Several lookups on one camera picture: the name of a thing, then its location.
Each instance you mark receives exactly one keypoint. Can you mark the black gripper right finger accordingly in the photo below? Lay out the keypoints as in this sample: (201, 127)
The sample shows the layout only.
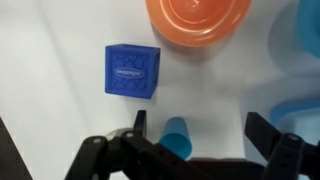
(290, 156)

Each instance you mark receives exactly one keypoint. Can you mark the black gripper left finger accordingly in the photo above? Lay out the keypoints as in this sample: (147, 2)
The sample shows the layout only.
(140, 156)

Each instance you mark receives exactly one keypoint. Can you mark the blue toy block with print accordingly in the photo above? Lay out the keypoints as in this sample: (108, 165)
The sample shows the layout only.
(131, 71)

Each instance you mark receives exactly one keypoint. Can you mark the light blue toy sink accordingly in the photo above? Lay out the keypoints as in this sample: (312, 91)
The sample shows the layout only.
(296, 116)

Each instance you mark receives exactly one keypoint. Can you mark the small blue plastic cup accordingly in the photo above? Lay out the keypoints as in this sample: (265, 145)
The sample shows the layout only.
(175, 136)

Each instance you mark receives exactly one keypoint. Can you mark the orange plastic bowl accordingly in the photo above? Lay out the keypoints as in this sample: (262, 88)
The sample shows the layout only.
(200, 23)

